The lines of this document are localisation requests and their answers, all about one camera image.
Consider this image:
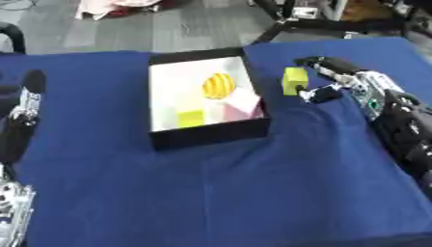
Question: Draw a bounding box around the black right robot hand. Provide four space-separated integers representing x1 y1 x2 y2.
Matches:
293 56 368 104

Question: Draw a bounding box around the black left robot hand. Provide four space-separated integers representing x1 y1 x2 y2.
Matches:
0 69 49 166

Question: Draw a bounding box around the yellow-green block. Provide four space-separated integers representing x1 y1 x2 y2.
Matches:
280 66 311 97
175 109 208 129

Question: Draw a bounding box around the black box white inside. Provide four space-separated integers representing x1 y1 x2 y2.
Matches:
147 46 274 151

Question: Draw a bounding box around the brown bag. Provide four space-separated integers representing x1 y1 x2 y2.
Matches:
340 0 398 23

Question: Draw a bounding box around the pink block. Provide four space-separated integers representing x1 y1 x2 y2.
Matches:
221 88 265 121

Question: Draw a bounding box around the black chair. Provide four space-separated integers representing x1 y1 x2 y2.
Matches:
0 21 29 55

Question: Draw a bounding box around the yellow striped ball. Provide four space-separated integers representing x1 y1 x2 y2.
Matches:
201 72 238 101

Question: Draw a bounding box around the pink and white bag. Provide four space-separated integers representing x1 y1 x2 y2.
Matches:
74 0 166 21

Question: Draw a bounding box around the black metal stand frame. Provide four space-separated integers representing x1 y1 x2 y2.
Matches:
250 0 416 45

